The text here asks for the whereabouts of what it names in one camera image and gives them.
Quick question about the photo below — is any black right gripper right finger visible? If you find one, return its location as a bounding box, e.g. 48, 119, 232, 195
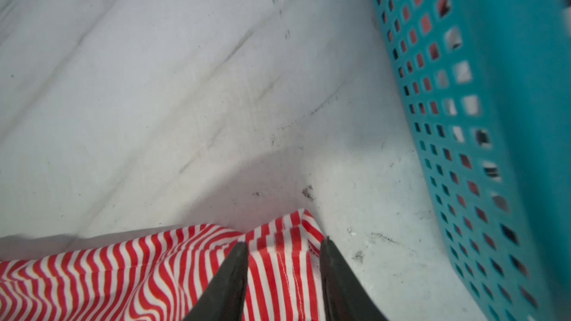
320, 237, 388, 321

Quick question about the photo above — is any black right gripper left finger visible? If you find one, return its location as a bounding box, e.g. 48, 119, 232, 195
183, 242, 248, 321

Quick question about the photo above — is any red white striped tank top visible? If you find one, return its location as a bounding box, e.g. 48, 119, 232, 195
1, 210, 325, 320

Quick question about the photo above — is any teal plastic basket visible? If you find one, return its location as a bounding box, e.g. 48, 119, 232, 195
372, 0, 570, 320

